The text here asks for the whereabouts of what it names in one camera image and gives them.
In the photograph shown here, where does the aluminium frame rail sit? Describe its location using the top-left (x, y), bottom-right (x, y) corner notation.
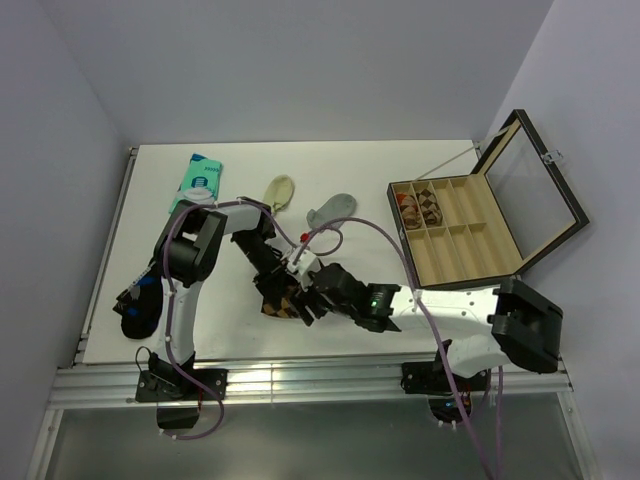
top-left (49, 349), bottom-right (574, 409)

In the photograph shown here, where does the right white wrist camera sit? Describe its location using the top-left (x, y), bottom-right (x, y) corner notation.
top-left (286, 250), bottom-right (322, 290)

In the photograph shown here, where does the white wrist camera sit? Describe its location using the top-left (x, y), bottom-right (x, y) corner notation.
top-left (285, 244), bottom-right (306, 263)
top-left (286, 250), bottom-right (322, 290)

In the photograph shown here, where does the teal patterned sock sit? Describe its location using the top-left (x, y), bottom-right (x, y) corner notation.
top-left (168, 153), bottom-right (223, 213)

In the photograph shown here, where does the black compartment storage box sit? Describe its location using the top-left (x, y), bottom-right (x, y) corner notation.
top-left (387, 109), bottom-right (590, 289)

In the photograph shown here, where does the grey ankle sock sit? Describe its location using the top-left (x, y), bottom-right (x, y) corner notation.
top-left (306, 193), bottom-right (357, 230)

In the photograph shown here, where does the purple cable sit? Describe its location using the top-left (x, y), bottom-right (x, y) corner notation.
top-left (159, 198), bottom-right (346, 441)
top-left (292, 216), bottom-right (505, 480)

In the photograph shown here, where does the rolled orange argyle sock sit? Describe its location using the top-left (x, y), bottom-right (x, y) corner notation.
top-left (396, 192), bottom-right (422, 230)

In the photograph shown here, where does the cream ankle sock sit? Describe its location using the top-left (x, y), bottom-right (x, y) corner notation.
top-left (263, 175), bottom-right (295, 214)

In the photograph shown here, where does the rolled brown argyle sock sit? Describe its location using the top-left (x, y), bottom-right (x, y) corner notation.
top-left (416, 188), bottom-right (443, 227)

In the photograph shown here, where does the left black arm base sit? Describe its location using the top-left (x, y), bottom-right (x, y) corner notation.
top-left (135, 347), bottom-right (228, 434)

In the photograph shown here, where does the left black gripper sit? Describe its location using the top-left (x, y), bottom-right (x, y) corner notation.
top-left (234, 230), bottom-right (289, 311)

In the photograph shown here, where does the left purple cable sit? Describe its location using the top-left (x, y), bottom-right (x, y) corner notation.
top-left (159, 198), bottom-right (346, 441)

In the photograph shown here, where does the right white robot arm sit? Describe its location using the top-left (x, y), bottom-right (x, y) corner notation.
top-left (289, 263), bottom-right (563, 390)

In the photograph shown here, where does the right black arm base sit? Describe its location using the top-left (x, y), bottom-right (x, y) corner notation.
top-left (400, 354), bottom-right (490, 424)

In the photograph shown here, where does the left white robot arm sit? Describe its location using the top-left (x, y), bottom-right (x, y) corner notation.
top-left (149, 197), bottom-right (299, 399)

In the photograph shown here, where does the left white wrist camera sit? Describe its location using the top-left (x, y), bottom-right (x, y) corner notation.
top-left (285, 244), bottom-right (306, 263)

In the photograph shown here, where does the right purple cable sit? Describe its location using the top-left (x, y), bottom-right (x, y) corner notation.
top-left (292, 216), bottom-right (505, 480)

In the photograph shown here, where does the brown argyle sock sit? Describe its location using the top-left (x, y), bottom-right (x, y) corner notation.
top-left (261, 287), bottom-right (299, 319)
top-left (416, 188), bottom-right (443, 227)

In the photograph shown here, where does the black blue sock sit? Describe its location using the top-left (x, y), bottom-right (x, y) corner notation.
top-left (113, 260), bottom-right (163, 340)

